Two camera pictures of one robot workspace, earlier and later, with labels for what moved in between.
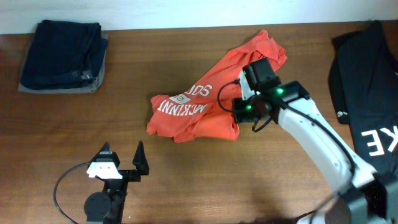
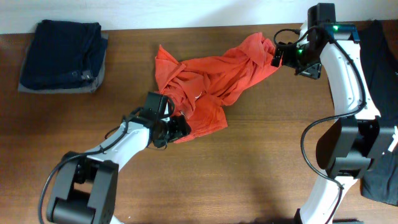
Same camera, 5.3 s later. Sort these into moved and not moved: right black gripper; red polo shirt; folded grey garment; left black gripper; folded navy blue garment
Moved: right black gripper; left black gripper; red polo shirt
Not moved: folded navy blue garment; folded grey garment
